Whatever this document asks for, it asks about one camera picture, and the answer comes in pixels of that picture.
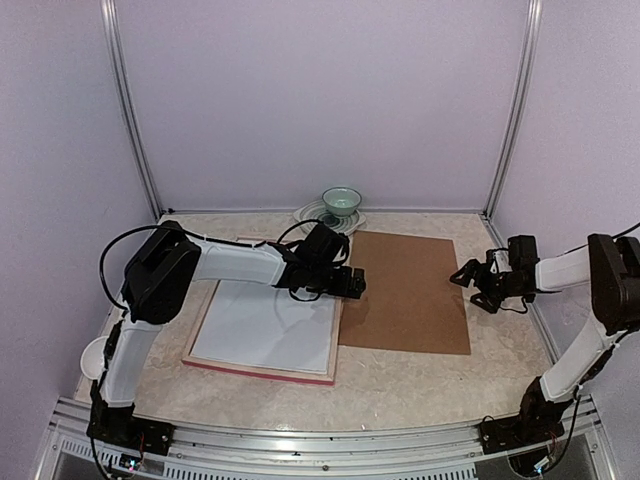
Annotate green ceramic bowl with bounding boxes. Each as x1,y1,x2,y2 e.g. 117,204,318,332
322,187,362,217

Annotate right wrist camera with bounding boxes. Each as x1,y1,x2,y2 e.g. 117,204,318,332
486,247,511,274

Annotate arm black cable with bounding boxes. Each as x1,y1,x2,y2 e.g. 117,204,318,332
559,222,640,256
98,224,271,316

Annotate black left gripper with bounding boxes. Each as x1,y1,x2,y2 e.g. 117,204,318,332
308,263,367,299

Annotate brown backing board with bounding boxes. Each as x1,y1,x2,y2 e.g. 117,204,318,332
339,231,471,355

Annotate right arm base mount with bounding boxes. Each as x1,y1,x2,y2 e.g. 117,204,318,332
478,382,573,455

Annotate white bowl orange outside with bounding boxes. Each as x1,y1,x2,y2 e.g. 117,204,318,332
80,336,113,380

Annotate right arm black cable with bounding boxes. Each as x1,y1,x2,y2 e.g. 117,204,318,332
559,222,640,256

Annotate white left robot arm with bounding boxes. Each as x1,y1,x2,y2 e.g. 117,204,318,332
91,220,366,445

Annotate aluminium corner post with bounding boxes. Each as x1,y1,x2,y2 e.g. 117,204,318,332
483,0,543,221
100,0,163,220

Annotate white plate green rings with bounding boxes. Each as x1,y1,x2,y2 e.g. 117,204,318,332
292,199,369,236

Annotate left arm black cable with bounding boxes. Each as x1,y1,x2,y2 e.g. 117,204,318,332
98,224,271,316

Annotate wooden picture frame red edge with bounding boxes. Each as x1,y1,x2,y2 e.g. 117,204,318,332
180,236,346,387

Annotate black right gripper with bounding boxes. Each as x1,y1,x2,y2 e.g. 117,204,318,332
450,259,523,314

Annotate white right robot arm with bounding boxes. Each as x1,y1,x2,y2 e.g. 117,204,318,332
449,233,639,444

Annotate left aluminium corner post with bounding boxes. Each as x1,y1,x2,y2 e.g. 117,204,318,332
100,0,163,220

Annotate right aluminium corner post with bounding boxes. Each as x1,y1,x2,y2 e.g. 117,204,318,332
483,0,543,221

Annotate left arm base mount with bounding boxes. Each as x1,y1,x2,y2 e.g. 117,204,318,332
86,380,175,456

